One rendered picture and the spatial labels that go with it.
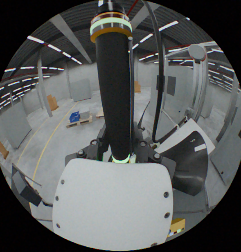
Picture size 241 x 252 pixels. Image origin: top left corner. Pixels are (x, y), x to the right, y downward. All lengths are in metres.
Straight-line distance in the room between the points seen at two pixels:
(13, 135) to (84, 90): 6.78
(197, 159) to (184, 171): 0.04
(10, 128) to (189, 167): 6.30
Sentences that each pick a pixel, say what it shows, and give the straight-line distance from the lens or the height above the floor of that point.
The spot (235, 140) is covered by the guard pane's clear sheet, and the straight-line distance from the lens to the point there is 0.72.
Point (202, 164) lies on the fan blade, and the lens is 0.19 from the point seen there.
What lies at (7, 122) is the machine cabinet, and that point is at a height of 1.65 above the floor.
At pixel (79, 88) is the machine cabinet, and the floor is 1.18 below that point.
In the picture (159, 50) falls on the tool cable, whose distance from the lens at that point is 0.15.
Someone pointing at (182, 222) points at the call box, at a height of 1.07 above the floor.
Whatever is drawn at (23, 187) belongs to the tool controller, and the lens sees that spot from 0.71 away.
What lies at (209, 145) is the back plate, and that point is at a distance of 0.47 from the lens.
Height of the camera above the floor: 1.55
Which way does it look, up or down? 34 degrees down
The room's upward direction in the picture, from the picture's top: 4 degrees counter-clockwise
